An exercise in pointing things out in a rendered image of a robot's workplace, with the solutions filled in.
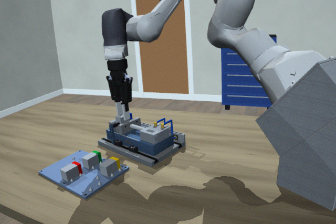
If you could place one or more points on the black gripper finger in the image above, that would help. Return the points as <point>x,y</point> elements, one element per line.
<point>115,93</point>
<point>126,94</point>

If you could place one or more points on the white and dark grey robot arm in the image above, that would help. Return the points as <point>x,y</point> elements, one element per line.
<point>276,68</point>

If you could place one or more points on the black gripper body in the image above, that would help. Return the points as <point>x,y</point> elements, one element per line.
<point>120,66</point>

